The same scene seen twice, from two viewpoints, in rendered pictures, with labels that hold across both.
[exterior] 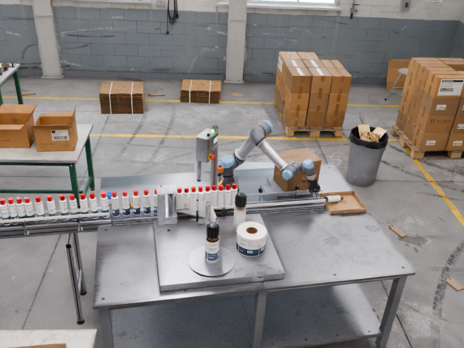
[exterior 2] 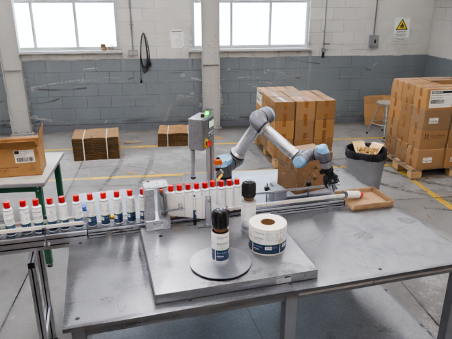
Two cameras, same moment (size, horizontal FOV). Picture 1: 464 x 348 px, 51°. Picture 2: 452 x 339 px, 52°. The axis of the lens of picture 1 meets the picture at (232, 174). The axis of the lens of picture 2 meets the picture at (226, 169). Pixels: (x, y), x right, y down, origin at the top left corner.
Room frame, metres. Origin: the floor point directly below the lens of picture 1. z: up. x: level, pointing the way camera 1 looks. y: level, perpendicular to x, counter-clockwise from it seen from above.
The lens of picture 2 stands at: (0.43, 0.17, 2.13)
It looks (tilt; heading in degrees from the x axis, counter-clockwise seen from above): 20 degrees down; 357
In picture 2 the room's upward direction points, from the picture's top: straight up
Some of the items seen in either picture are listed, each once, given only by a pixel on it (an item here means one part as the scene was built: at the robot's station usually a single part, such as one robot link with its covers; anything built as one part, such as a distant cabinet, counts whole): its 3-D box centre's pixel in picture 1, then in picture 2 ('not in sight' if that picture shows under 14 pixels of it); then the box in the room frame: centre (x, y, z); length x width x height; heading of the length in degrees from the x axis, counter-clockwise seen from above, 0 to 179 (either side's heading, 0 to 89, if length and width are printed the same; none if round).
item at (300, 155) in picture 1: (296, 170); (304, 167); (3.56, -0.54, 0.99); 0.30 x 0.24 x 0.27; 114
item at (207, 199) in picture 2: (207, 213); (208, 212); (2.87, 0.16, 0.97); 0.05 x 0.05 x 0.19
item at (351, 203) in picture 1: (342, 201); (363, 198); (3.31, -0.91, 0.85); 0.30 x 0.26 x 0.04; 103
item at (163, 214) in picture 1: (166, 204); (156, 204); (2.91, 0.46, 1.01); 0.14 x 0.13 x 0.26; 103
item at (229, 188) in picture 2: (227, 196); (229, 195); (3.09, 0.02, 0.98); 0.05 x 0.05 x 0.20
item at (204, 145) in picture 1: (207, 145); (201, 131); (3.15, 0.19, 1.38); 0.17 x 0.10 x 0.19; 158
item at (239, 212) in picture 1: (239, 212); (248, 205); (2.83, -0.07, 1.03); 0.09 x 0.09 x 0.30
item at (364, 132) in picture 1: (371, 141); (368, 157); (5.22, -1.62, 0.50); 0.42 x 0.41 x 0.28; 95
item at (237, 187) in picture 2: (233, 195); (237, 194); (3.11, -0.02, 0.98); 0.05 x 0.05 x 0.20
